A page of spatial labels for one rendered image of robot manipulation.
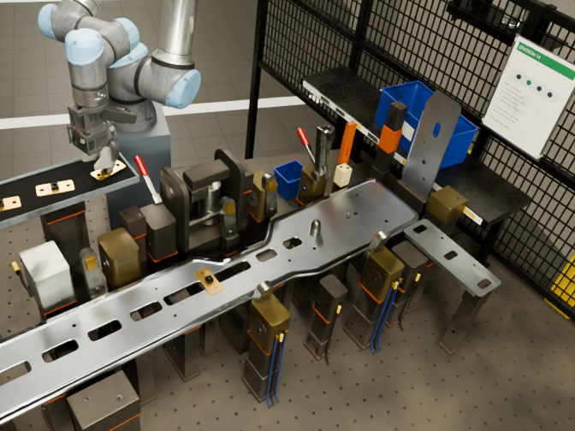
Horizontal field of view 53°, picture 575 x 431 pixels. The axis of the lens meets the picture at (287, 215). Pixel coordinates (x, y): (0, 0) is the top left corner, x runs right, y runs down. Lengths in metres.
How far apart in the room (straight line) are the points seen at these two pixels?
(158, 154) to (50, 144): 1.88
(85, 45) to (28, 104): 2.71
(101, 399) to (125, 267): 0.34
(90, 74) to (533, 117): 1.23
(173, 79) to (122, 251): 0.48
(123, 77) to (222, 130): 2.05
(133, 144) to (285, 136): 2.03
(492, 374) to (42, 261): 1.27
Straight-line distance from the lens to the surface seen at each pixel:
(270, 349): 1.42
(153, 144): 1.77
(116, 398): 1.27
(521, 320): 2.04
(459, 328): 1.76
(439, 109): 1.69
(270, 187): 1.61
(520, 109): 1.88
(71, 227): 1.56
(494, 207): 1.85
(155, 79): 1.62
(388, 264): 1.53
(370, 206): 1.74
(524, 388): 1.88
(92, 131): 1.40
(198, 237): 1.62
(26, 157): 3.54
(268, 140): 3.63
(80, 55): 1.29
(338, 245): 1.60
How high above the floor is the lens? 2.13
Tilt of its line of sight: 43 degrees down
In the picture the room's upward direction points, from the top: 9 degrees clockwise
